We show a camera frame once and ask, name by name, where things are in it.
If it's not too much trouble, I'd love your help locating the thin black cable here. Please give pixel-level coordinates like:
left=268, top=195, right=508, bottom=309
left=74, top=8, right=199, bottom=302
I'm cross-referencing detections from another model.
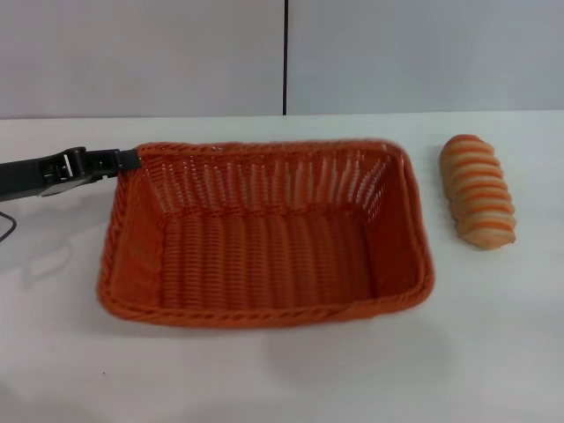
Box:
left=0, top=211, right=19, bottom=241

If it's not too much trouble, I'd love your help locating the orange woven plastic basket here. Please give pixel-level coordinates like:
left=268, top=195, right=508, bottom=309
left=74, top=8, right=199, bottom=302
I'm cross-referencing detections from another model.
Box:
left=97, top=139, right=436, bottom=331

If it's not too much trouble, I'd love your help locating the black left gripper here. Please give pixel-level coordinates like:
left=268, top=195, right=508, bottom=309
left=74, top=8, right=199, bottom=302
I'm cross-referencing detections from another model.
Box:
left=0, top=146, right=143, bottom=204

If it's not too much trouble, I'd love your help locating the orange striped bread loaf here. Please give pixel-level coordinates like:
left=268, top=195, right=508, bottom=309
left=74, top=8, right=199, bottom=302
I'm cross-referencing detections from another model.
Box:
left=439, top=134, right=517, bottom=251

